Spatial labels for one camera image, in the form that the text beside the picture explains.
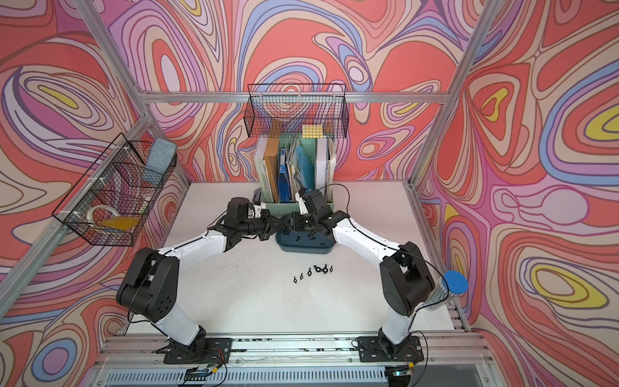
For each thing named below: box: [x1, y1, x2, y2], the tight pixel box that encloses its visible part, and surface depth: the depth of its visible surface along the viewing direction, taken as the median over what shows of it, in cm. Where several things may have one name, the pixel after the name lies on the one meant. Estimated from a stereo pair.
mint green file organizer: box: [254, 136, 334, 215], surface depth 98 cm
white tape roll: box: [87, 204, 121, 225], surface depth 69 cm
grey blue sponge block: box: [145, 137, 178, 175], surface depth 83 cm
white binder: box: [315, 137, 329, 192], surface depth 98 cm
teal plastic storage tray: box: [275, 226, 336, 255], surface depth 100 cm
